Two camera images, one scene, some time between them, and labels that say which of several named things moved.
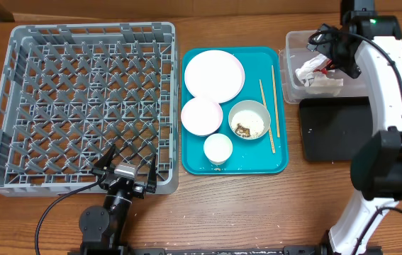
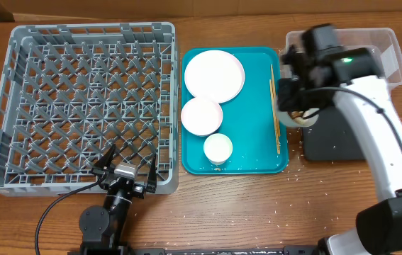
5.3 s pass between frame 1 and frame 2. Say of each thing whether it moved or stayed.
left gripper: stayed
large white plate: stayed
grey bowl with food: moved
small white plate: stayed
